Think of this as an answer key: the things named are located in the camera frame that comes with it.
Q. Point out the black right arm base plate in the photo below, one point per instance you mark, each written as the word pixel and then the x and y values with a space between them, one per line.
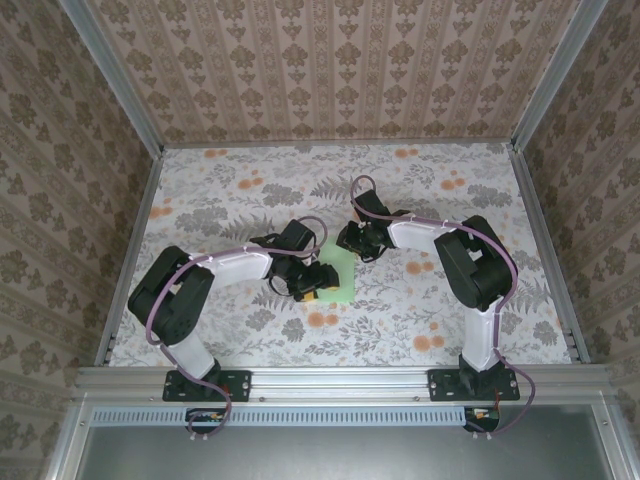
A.
pixel 442 385

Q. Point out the aluminium corner post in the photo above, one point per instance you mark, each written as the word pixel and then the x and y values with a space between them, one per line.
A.
pixel 555 75
pixel 115 75

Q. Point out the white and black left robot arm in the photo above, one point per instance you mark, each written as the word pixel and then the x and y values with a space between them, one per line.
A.
pixel 170 305

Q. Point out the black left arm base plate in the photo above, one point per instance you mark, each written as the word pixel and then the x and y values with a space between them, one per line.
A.
pixel 240 385

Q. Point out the aluminium side rail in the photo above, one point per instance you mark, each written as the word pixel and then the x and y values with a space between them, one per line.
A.
pixel 130 255
pixel 550 250

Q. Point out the floral patterned table cover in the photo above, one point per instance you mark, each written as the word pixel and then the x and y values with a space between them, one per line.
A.
pixel 350 340

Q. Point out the grey metal panel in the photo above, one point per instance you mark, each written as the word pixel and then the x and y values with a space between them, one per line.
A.
pixel 350 455

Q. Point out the light green paper sheet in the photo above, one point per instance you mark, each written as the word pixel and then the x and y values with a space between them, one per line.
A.
pixel 345 275

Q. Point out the black power connector module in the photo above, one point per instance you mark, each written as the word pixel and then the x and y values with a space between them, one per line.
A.
pixel 482 417
pixel 205 417

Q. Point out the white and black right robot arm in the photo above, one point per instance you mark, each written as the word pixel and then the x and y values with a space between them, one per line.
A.
pixel 475 270

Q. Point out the long aluminium frame rail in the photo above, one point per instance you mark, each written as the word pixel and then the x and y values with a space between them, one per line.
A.
pixel 340 380

